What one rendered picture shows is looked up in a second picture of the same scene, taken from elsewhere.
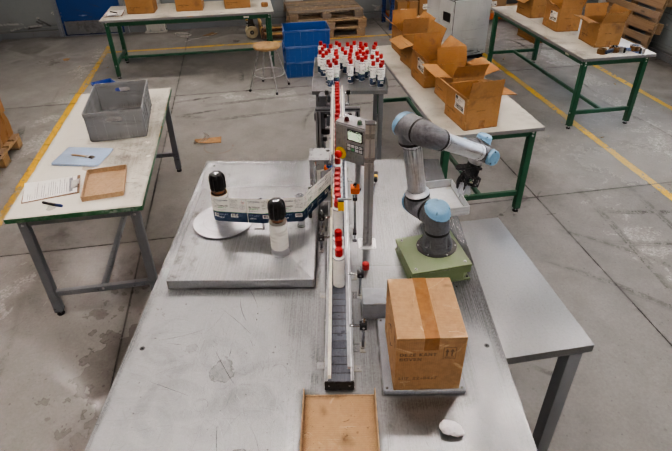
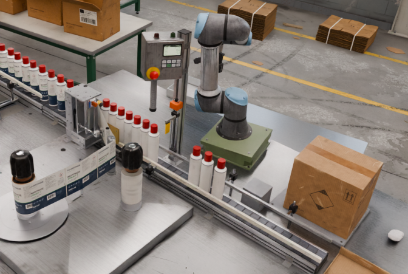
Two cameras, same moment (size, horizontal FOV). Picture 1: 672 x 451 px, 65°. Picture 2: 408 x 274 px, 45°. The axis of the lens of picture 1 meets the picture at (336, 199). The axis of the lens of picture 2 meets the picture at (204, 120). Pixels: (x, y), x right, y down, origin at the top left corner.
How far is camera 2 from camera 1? 1.68 m
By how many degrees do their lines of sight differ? 47
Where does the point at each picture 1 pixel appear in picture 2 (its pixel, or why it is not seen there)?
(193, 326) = not seen: outside the picture
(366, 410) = (351, 265)
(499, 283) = (286, 136)
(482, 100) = (109, 8)
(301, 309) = (210, 238)
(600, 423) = not seen: hidden behind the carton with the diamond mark
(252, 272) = (137, 237)
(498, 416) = (396, 211)
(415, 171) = (216, 68)
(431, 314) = (350, 163)
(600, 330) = not seen: hidden behind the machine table
